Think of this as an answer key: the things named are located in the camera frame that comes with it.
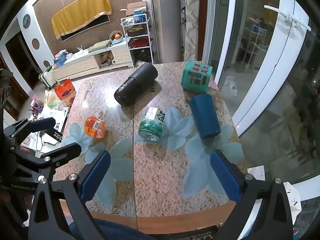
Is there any green clear plastic cup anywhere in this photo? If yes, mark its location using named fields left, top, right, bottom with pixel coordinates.
left=138, top=107, right=165, bottom=142

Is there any black zipper box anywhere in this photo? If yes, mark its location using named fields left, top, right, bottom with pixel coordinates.
left=43, top=128, right=63, bottom=142

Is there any orange shopping bag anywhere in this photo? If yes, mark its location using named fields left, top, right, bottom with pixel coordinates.
left=54, top=79, right=76, bottom=107

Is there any orange plastic jar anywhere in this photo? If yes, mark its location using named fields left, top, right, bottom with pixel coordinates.
left=84, top=116, right=107, bottom=139

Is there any black cylindrical bottle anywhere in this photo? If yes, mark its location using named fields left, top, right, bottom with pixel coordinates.
left=114, top=63, right=158, bottom=106

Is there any white tv cabinet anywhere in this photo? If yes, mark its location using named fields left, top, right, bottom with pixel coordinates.
left=52, top=41, right=133, bottom=82

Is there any fruit bowl with oranges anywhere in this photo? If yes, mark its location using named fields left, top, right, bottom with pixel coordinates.
left=109, top=30, right=123, bottom=44

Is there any dark blue tumbler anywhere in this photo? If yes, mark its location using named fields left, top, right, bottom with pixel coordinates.
left=189, top=94, right=221, bottom=140

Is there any yellow cloth covered television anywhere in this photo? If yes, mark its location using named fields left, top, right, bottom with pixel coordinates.
left=52, top=0, right=112, bottom=40

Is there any white slippers pair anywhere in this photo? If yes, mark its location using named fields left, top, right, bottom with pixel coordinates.
left=223, top=76, right=238, bottom=97

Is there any cardboard box on rack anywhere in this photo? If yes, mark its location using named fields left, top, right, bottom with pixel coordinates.
left=120, top=1, right=147, bottom=16

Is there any green printed box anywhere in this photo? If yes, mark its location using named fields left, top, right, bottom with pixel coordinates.
left=181, top=61, right=213, bottom=94

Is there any white wire shelf rack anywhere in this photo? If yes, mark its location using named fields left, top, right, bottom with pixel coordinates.
left=120, top=12, right=154, bottom=63

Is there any white window handle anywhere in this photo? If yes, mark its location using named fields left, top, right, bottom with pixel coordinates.
left=264, top=5, right=311, bottom=31

